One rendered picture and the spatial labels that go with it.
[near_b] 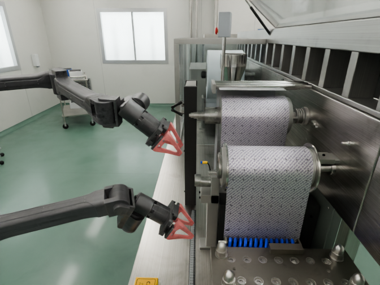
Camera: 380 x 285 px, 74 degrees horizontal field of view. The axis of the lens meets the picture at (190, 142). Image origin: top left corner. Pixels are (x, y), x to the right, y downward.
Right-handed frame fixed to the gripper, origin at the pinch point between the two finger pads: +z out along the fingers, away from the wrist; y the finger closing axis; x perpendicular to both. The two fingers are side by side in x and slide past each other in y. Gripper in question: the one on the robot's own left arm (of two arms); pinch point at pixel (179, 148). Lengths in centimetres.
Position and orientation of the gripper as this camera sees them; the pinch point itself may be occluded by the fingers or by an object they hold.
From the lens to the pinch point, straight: 74.3
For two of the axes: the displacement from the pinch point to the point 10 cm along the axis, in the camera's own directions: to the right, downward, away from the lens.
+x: 6.4, -7.0, -3.1
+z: 7.7, 6.0, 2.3
